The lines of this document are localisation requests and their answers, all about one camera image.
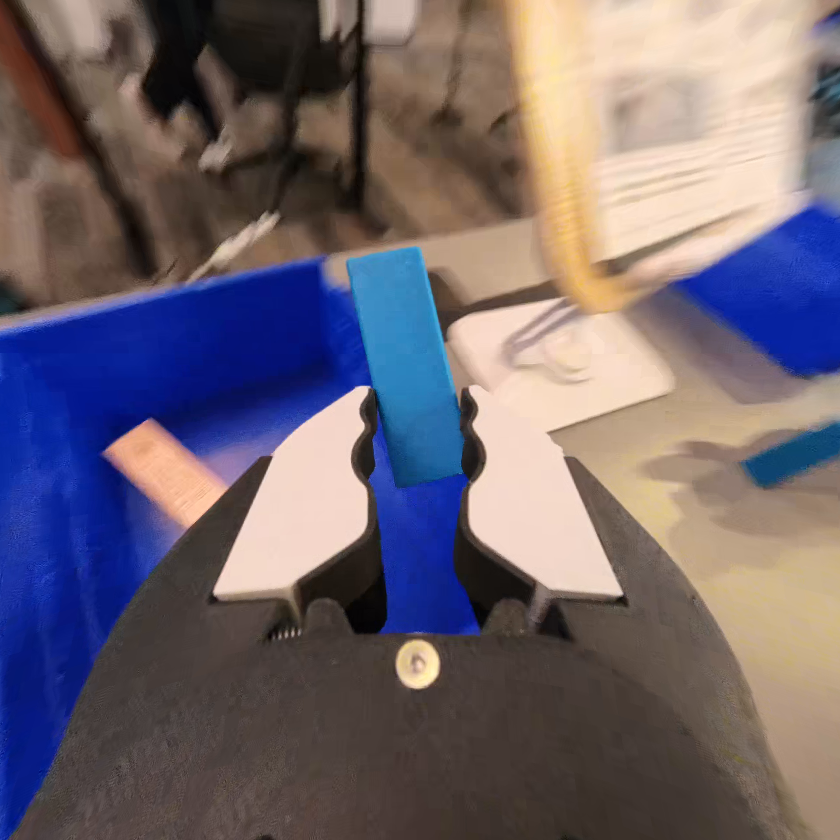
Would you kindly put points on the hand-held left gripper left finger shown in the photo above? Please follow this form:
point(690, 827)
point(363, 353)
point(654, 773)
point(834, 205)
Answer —
point(295, 512)

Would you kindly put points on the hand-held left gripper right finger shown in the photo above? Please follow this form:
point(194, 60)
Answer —
point(538, 512)

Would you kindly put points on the natural wooden arch block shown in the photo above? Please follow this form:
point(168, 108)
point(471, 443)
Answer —
point(164, 466)

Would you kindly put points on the blue wooden block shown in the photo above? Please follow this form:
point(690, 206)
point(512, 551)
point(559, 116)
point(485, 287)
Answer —
point(794, 456)
point(407, 367)

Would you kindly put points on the blue plastic bin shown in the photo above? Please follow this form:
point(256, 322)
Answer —
point(131, 361)
point(774, 308)

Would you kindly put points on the white document stand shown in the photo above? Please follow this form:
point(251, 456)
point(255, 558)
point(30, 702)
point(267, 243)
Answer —
point(604, 380)

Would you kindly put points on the printed instruction sheet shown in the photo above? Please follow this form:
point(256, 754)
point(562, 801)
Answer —
point(689, 184)

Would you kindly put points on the black office chair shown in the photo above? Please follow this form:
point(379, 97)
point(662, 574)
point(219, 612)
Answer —
point(315, 65)

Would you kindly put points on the brown wooden table leg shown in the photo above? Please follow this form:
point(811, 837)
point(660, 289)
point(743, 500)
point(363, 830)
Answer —
point(39, 85)

